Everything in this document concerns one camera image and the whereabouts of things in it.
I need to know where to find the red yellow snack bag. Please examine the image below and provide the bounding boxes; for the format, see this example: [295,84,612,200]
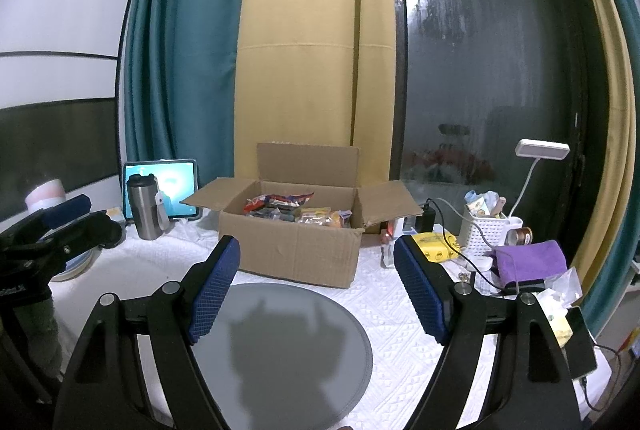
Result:
[243,193,314,214]

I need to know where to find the yellow orange cake packet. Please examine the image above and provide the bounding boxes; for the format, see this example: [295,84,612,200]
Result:
[297,207,352,228]

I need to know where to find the stacked blue white bowls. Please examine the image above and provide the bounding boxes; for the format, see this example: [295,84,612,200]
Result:
[24,179,100,283]

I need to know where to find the yellow wet wipes pack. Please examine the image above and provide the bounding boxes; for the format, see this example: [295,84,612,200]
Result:
[411,231,460,263]

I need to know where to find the stainless steel travel mug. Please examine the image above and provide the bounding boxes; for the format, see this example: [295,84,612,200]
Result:
[127,174,169,240]

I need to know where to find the black power adapter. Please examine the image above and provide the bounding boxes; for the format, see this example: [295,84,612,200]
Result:
[416,202,436,233]

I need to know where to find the white perforated basket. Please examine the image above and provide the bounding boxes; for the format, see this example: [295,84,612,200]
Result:
[458,210,523,257]

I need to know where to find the tablet with teal screen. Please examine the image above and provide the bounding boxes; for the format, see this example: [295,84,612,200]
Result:
[122,159,201,221]

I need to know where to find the grey round tray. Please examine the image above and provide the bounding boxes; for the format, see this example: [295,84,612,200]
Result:
[193,283,373,429]

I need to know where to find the brown cardboard box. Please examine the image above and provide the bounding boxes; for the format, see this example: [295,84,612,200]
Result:
[183,143,421,289]

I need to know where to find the purple folded cloth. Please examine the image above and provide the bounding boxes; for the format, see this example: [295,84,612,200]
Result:
[494,240,567,287]

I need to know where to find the black smartphone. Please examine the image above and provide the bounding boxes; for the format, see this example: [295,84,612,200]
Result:
[564,306,597,380]

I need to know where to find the white desk lamp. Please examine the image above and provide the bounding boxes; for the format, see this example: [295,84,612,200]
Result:
[509,138,570,217]

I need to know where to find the teal curtain left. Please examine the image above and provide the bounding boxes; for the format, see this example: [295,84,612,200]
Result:
[122,0,242,185]

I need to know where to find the teal curtain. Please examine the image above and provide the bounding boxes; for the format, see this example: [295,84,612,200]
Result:
[576,0,639,334]
[122,0,242,185]

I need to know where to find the yellow curtain left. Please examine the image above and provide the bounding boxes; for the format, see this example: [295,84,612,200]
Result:
[234,0,396,185]

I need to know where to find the yellow curtain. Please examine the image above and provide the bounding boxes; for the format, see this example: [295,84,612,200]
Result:
[546,0,637,281]
[234,0,396,185]

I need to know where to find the yellow curtain right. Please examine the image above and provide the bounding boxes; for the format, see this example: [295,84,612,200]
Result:
[546,0,637,281]

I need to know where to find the teal curtain right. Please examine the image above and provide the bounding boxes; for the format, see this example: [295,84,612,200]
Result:
[576,0,639,334]

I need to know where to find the black cable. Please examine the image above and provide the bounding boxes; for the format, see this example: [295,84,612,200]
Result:
[424,197,522,296]

